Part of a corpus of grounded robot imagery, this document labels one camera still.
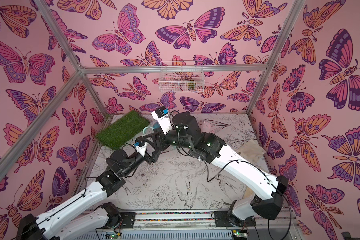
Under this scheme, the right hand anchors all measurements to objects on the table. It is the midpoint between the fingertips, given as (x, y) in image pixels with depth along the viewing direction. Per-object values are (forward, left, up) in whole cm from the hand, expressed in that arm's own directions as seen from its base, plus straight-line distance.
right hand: (150, 131), depth 58 cm
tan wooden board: (-10, -48, -40) cm, 64 cm away
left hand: (+4, -1, -11) cm, 12 cm away
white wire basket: (+50, -10, -7) cm, 52 cm away
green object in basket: (+46, -16, -10) cm, 49 cm away
